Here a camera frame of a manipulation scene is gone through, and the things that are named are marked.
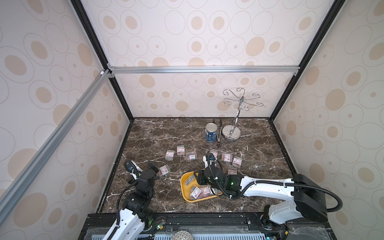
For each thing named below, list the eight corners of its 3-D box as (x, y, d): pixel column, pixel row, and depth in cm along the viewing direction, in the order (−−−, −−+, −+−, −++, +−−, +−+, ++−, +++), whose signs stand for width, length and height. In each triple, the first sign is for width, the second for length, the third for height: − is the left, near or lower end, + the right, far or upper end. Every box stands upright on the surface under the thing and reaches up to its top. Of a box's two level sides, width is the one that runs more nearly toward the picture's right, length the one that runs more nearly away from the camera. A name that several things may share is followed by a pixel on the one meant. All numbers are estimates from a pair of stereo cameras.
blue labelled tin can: (205, 142, 107) (206, 133, 99) (204, 132, 113) (205, 122, 105) (216, 142, 107) (218, 133, 99) (215, 132, 113) (217, 122, 105)
